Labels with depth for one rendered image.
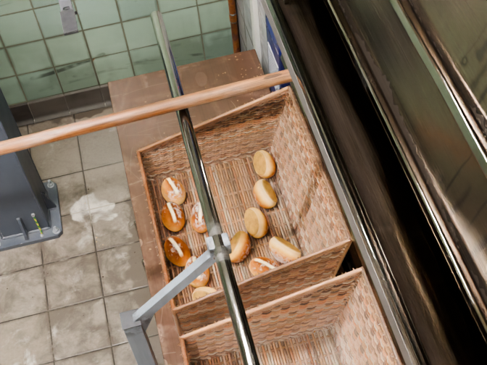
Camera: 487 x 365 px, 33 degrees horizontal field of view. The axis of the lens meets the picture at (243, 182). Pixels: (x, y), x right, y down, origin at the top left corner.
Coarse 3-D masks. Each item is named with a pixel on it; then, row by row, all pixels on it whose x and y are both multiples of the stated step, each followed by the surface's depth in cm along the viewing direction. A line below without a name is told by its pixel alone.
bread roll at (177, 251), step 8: (168, 240) 228; (176, 240) 227; (168, 248) 227; (176, 248) 226; (184, 248) 226; (168, 256) 227; (176, 256) 225; (184, 256) 225; (176, 264) 227; (184, 264) 226
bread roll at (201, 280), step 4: (192, 256) 225; (196, 256) 225; (188, 260) 224; (192, 260) 223; (188, 264) 223; (208, 268) 225; (204, 272) 222; (208, 272) 223; (200, 276) 221; (204, 276) 221; (208, 276) 223; (196, 280) 221; (200, 280) 221; (204, 280) 221; (208, 280) 223; (192, 284) 222; (196, 284) 221; (200, 284) 221; (204, 284) 222
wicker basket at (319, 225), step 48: (288, 96) 231; (240, 144) 245; (288, 144) 234; (192, 192) 244; (240, 192) 243; (288, 192) 238; (192, 240) 234; (288, 240) 231; (336, 240) 207; (240, 288) 204; (288, 288) 210
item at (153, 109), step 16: (256, 80) 184; (272, 80) 184; (288, 80) 185; (192, 96) 183; (208, 96) 183; (224, 96) 184; (128, 112) 181; (144, 112) 181; (160, 112) 182; (64, 128) 180; (80, 128) 180; (96, 128) 181; (0, 144) 178; (16, 144) 179; (32, 144) 179
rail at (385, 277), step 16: (272, 0) 167; (272, 16) 165; (288, 32) 161; (288, 48) 158; (304, 64) 155; (304, 80) 152; (304, 96) 152; (320, 112) 147; (320, 128) 145; (336, 144) 143; (336, 160) 140; (352, 192) 136; (352, 208) 135; (368, 224) 132; (368, 240) 130; (384, 256) 128; (384, 272) 127; (384, 288) 126; (400, 304) 123; (400, 320) 122; (416, 336) 120; (416, 352) 118
